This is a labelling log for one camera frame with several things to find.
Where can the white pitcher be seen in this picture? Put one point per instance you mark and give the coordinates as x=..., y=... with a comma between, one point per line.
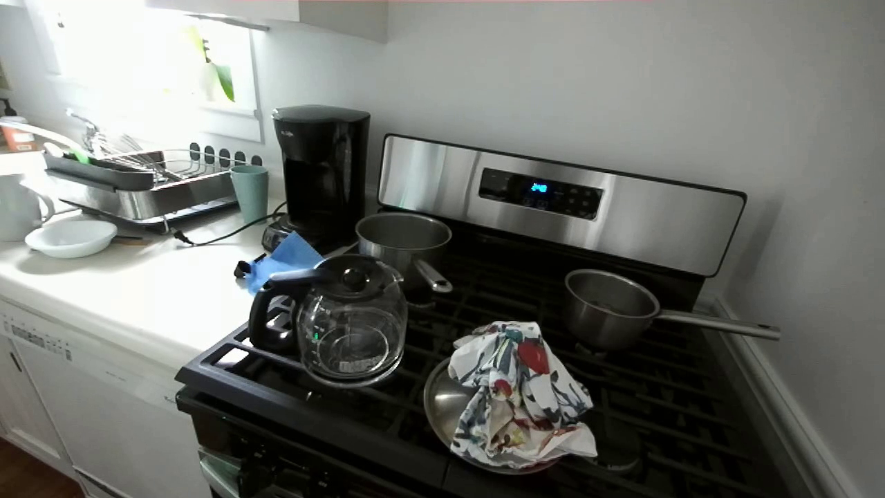
x=17, y=209

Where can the steel frying pan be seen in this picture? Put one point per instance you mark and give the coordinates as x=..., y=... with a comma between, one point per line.
x=444, y=406

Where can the black and steel stove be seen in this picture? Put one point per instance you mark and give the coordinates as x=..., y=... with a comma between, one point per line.
x=645, y=222

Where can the black coffee maker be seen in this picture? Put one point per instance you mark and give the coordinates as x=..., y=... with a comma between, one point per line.
x=322, y=175

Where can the blue cloth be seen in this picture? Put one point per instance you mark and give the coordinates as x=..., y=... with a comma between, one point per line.
x=286, y=259

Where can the small black object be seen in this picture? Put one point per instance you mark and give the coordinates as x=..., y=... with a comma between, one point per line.
x=244, y=273

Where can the teal cup beside coffee maker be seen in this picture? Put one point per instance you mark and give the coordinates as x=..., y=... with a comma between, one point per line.
x=251, y=194

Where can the brown object by sink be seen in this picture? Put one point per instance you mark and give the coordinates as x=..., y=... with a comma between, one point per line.
x=17, y=140

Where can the white framed window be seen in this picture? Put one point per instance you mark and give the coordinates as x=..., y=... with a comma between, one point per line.
x=93, y=92

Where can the metal dish rack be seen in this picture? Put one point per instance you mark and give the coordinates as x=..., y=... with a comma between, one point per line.
x=139, y=197

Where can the white strip with dark holes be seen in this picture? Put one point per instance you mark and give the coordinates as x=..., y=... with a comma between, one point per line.
x=217, y=157

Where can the glass coffee carafe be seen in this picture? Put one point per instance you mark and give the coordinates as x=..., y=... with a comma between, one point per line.
x=350, y=321

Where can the patterned kitchen towel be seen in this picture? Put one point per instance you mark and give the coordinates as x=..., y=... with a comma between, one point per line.
x=515, y=397

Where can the white bowl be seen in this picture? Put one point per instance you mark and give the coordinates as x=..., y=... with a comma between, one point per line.
x=69, y=238

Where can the sink faucet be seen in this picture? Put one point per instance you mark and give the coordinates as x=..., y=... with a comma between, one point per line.
x=87, y=126

